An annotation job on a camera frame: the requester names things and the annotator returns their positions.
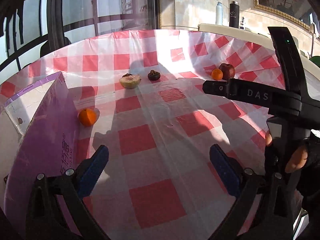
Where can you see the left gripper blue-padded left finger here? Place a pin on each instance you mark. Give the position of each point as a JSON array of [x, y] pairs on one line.
[[56, 209]]

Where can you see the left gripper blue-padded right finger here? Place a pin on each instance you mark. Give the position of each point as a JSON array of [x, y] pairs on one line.
[[262, 207]]

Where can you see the black finger of the right gripper das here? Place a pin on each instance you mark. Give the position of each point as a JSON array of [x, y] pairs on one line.
[[254, 93]]

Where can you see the halved yellow-green apple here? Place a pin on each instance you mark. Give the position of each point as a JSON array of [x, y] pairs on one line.
[[130, 81]]

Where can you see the red apple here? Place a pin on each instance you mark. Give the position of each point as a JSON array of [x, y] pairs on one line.
[[228, 71]]

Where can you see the small orange tangerine by apple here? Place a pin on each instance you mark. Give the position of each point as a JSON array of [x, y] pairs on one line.
[[217, 74]]

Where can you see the purple cardboard box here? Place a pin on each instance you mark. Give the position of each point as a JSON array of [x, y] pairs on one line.
[[39, 124]]

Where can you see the black thermos bottle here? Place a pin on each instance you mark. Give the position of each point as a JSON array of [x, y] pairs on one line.
[[234, 14]]

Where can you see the red white checkered tablecloth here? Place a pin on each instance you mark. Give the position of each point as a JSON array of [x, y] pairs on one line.
[[159, 182]]

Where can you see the white water bottle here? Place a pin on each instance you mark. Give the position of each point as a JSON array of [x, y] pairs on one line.
[[219, 14]]

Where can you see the gold framed picture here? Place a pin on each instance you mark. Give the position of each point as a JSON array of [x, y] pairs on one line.
[[298, 11]]

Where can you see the dark mangosteen right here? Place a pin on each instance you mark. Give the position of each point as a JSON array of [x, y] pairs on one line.
[[154, 75]]

